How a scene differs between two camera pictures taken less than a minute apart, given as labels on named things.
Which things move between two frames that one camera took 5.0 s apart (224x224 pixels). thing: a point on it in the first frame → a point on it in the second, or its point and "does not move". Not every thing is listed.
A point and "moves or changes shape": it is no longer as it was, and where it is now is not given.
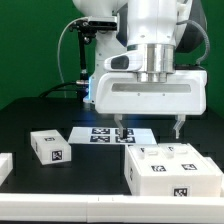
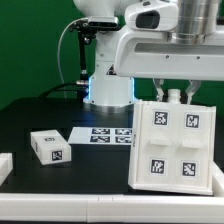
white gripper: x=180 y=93 → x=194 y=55
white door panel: x=150 y=160 moves or changes shape
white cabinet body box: x=170 y=170 moves or changes shape
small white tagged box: x=50 y=147 does not move
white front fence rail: x=111 y=208 does not move
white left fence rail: x=6 y=165 does not move
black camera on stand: x=87 y=29 does not move
